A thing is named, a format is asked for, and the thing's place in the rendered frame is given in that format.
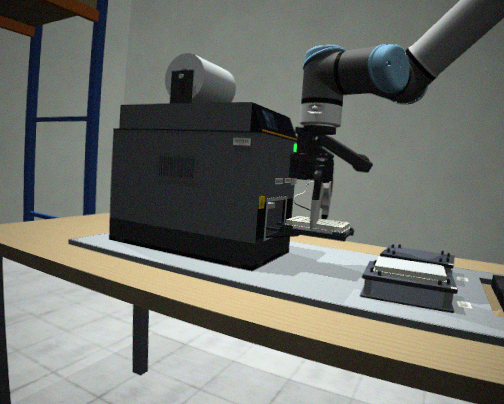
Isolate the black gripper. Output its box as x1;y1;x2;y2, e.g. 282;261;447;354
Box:
289;125;336;230

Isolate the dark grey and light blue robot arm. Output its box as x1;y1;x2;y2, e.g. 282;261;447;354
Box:
300;0;504;173

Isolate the white roll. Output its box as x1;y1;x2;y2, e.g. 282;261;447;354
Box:
165;53;236;103

